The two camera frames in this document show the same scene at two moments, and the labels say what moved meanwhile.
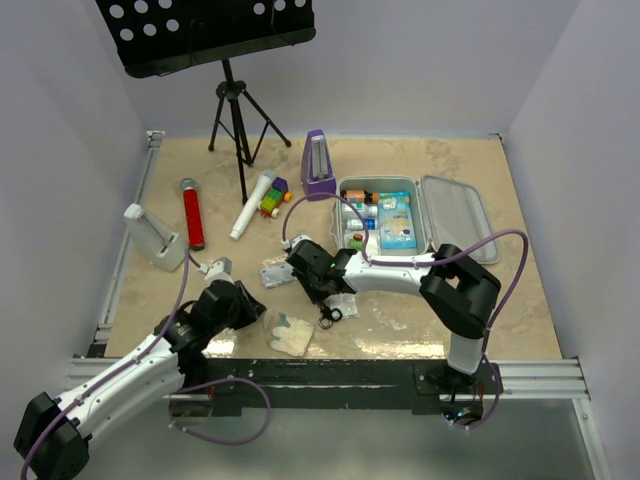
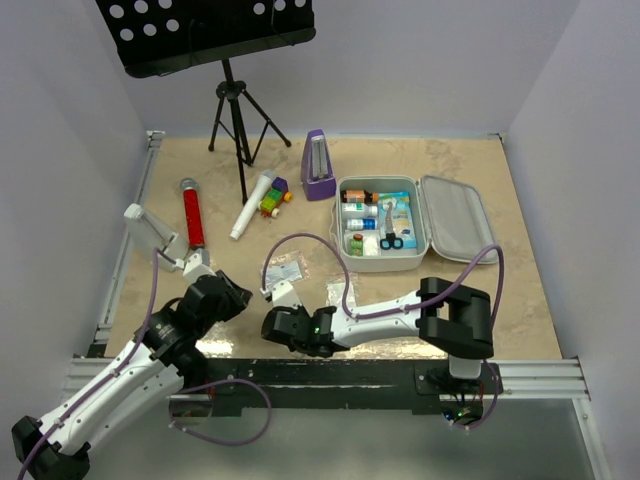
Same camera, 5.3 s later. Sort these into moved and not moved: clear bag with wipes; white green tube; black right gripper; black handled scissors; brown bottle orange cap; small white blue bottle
Moved: black handled scissors; black right gripper
Not moved: clear bag with wipes; brown bottle orange cap; small white blue bottle; white green tube
